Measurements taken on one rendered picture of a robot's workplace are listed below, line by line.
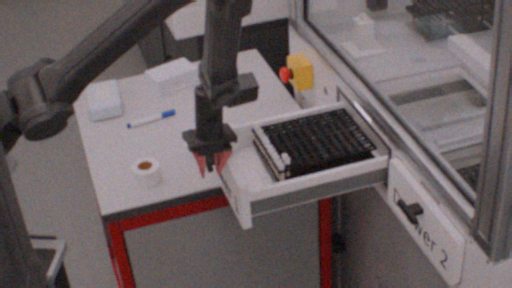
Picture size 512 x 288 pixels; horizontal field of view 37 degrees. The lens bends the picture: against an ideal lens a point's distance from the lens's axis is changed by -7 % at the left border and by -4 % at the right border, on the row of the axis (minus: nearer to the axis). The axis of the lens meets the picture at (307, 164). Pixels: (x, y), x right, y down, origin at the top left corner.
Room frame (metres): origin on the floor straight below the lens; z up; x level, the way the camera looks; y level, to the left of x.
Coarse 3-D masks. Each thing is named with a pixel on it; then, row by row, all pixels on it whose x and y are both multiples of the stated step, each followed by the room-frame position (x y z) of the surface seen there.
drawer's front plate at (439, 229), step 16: (400, 176) 1.30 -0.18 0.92; (400, 192) 1.30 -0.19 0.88; (416, 192) 1.24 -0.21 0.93; (432, 208) 1.18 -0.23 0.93; (416, 224) 1.23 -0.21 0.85; (432, 224) 1.17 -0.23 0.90; (448, 224) 1.14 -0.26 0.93; (448, 240) 1.11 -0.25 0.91; (464, 240) 1.09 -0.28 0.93; (432, 256) 1.16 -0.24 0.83; (448, 256) 1.11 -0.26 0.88; (448, 272) 1.10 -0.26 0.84
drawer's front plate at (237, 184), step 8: (232, 160) 1.36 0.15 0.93; (224, 168) 1.38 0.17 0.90; (232, 168) 1.33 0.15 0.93; (216, 176) 1.46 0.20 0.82; (224, 176) 1.38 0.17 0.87; (232, 176) 1.32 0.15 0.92; (240, 176) 1.31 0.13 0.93; (232, 184) 1.32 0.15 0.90; (240, 184) 1.28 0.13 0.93; (224, 192) 1.40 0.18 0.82; (232, 192) 1.33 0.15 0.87; (240, 192) 1.27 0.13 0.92; (248, 192) 1.28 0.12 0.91; (232, 200) 1.34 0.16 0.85; (240, 200) 1.27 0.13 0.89; (248, 200) 1.28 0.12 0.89; (240, 208) 1.28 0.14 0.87; (248, 208) 1.28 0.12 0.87; (240, 216) 1.29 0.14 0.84; (248, 216) 1.27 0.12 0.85; (248, 224) 1.27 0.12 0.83
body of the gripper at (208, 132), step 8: (200, 120) 1.35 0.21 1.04; (208, 120) 1.35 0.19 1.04; (216, 120) 1.35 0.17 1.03; (200, 128) 1.35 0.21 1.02; (208, 128) 1.34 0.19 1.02; (216, 128) 1.35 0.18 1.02; (224, 128) 1.39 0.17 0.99; (184, 136) 1.36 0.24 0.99; (192, 136) 1.36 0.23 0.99; (200, 136) 1.35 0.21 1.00; (208, 136) 1.34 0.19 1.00; (216, 136) 1.35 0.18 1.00; (224, 136) 1.36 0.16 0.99; (232, 136) 1.36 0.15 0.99; (192, 144) 1.33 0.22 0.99; (200, 144) 1.33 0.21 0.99; (208, 144) 1.33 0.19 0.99; (216, 144) 1.34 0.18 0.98
